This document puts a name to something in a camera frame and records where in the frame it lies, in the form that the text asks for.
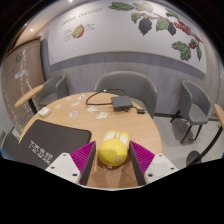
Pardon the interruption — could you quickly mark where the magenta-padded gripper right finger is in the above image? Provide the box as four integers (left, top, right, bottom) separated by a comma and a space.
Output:
128, 140, 180, 187

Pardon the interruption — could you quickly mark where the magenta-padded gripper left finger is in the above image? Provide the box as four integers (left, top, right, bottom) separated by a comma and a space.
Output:
45, 140, 98, 187

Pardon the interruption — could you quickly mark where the black mouse pad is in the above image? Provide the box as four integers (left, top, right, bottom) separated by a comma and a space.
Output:
14, 119, 92, 170

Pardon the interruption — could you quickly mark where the small white box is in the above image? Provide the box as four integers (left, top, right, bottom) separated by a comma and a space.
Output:
37, 106, 52, 119

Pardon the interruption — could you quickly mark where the black flat box device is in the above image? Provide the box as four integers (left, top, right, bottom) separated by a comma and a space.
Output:
110, 95, 134, 112

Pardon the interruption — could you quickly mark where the grey upholstered chair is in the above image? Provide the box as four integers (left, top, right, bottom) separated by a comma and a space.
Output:
37, 74, 70, 108
171, 79, 212, 145
94, 70, 158, 120
0, 130, 20, 160

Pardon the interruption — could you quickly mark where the black cable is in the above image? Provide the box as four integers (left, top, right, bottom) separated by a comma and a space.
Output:
85, 88, 128, 107

